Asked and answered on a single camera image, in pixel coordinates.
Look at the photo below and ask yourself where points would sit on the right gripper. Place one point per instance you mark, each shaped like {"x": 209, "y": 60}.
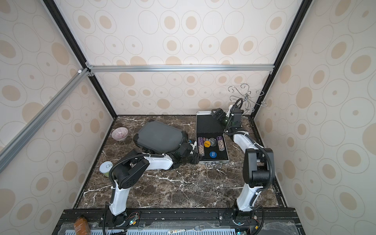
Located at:
{"x": 235, "y": 116}

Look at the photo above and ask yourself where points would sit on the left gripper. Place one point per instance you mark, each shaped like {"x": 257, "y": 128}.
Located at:
{"x": 196, "y": 157}

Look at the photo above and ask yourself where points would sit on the silver aluminium poker case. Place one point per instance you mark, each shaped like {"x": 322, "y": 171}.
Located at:
{"x": 211, "y": 146}

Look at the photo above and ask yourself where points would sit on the dark grey poker case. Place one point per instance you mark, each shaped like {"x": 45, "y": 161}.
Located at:
{"x": 157, "y": 137}

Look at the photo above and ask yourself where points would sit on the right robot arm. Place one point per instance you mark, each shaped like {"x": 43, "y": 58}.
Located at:
{"x": 258, "y": 166}

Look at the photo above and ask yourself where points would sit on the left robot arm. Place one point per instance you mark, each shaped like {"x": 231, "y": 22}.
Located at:
{"x": 126, "y": 172}

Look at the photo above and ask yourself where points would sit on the chrome hook stand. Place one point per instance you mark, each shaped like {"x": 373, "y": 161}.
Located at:
{"x": 248, "y": 96}

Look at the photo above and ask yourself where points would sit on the pink ribbed bowl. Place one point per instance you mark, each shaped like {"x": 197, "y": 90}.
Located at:
{"x": 120, "y": 134}

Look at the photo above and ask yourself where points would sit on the metal fork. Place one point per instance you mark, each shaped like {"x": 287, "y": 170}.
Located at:
{"x": 197, "y": 228}

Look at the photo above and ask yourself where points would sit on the white lidded green can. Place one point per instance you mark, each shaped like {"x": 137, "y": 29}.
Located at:
{"x": 105, "y": 168}

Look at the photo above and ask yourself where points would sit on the brown bottle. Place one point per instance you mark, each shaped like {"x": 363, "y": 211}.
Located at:
{"x": 81, "y": 226}

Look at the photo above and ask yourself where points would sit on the horizontal aluminium rail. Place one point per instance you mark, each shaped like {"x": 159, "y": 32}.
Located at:
{"x": 181, "y": 68}

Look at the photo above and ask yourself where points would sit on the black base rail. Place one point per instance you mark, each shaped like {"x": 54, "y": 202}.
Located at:
{"x": 217, "y": 221}

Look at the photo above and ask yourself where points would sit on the diagonal aluminium rail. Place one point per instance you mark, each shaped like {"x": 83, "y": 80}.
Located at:
{"x": 24, "y": 136}

